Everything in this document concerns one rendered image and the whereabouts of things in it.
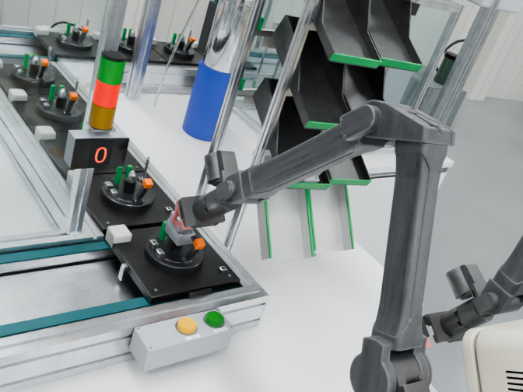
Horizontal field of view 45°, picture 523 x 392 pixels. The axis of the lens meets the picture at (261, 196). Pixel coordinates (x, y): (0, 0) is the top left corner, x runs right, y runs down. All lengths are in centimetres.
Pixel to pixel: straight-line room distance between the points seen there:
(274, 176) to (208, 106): 120
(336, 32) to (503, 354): 79
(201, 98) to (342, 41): 98
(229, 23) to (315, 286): 97
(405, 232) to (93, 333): 65
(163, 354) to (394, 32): 93
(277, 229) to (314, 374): 37
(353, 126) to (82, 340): 66
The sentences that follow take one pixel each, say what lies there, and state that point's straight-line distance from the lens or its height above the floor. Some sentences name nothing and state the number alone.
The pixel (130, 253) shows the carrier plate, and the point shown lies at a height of 97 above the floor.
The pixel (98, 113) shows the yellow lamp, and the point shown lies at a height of 129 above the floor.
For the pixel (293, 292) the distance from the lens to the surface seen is 172.
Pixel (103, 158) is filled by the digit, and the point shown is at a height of 119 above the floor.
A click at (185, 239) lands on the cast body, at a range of 145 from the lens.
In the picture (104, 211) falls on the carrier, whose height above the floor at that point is 97.
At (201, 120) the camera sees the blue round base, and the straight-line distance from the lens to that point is 234.
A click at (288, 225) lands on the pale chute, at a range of 161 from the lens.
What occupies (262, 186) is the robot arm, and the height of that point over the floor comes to 132.
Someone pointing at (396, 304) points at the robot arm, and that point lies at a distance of 95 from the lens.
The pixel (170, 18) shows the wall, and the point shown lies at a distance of 580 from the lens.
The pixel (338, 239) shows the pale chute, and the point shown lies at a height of 101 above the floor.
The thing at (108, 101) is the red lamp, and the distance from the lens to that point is 131.
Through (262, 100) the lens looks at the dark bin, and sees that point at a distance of 157.
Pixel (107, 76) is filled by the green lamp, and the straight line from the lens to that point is 129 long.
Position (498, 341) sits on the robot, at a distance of 101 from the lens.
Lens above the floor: 184
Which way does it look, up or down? 28 degrees down
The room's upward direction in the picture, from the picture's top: 20 degrees clockwise
